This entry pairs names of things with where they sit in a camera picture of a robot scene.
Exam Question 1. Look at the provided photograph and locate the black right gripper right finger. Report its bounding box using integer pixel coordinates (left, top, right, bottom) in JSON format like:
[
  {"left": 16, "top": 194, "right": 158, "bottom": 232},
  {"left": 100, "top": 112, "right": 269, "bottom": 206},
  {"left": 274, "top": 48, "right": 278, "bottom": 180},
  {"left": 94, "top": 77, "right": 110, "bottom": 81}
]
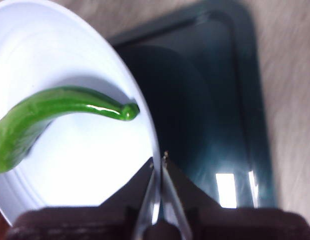
[{"left": 160, "top": 149, "right": 310, "bottom": 240}]

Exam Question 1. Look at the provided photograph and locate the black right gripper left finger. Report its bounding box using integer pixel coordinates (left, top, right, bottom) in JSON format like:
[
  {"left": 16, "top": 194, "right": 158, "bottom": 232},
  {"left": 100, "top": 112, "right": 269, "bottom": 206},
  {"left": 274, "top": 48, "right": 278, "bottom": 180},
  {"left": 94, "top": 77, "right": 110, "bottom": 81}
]
[{"left": 6, "top": 156, "right": 161, "bottom": 240}]

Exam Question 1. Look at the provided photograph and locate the green pepper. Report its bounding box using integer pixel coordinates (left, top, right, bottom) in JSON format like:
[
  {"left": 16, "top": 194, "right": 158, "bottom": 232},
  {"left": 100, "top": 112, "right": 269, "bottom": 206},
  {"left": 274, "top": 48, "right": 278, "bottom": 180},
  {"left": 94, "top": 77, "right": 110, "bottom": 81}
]
[{"left": 0, "top": 85, "right": 141, "bottom": 176}]

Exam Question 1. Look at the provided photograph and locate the blue round plate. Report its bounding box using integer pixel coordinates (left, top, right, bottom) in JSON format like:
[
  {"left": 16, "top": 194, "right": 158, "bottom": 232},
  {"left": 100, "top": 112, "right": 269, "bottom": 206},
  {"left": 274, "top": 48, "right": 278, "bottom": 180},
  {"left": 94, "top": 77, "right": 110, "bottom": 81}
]
[{"left": 0, "top": 0, "right": 162, "bottom": 221}]

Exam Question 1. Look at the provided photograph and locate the black flat tray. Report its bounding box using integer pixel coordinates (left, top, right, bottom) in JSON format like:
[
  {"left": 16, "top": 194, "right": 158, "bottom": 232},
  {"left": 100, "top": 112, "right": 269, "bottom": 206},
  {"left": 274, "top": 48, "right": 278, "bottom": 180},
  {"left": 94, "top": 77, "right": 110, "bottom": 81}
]
[{"left": 108, "top": 0, "right": 276, "bottom": 210}]

